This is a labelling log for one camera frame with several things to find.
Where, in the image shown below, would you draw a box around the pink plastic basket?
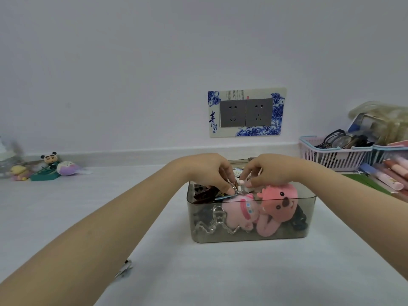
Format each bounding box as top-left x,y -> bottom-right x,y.
299,136 -> 374,172

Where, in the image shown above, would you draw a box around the person's left forearm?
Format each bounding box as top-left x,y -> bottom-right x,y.
0,165 -> 189,306

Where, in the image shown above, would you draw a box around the green desk mat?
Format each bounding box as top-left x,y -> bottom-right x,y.
343,173 -> 408,201

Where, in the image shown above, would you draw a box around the purple white plush ball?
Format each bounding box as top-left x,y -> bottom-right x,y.
57,160 -> 82,177

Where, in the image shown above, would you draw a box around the clear wavy hair claw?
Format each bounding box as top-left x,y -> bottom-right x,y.
194,205 -> 243,236

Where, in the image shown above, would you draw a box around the small yellow figurine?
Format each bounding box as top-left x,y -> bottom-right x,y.
9,164 -> 29,182

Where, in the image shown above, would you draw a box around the person's right forearm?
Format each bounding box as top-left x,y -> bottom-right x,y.
299,162 -> 408,281

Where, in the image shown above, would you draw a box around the blue floral socket frame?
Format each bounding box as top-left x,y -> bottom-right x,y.
207,88 -> 287,139

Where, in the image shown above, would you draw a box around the pink beaver plush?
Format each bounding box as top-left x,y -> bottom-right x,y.
256,184 -> 299,237

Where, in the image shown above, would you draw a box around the clear plastic bottle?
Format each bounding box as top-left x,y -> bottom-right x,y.
0,136 -> 25,179

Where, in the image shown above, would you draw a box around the panda figurine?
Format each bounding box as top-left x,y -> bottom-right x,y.
40,152 -> 60,168

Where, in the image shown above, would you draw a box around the person's right hand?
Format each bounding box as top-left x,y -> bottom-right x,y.
238,153 -> 309,189

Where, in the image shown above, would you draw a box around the transparent grey storage box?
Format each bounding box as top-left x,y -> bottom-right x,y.
186,159 -> 317,244

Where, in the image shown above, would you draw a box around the grey wall socket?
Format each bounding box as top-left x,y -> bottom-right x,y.
220,100 -> 248,128
245,98 -> 273,126

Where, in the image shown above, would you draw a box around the dark framed eyeglasses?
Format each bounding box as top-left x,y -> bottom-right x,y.
315,129 -> 374,150

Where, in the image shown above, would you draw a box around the blue plastic basket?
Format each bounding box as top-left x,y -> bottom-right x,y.
371,143 -> 408,166

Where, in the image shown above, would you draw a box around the person's left hand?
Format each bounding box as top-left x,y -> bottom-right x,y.
167,153 -> 238,196

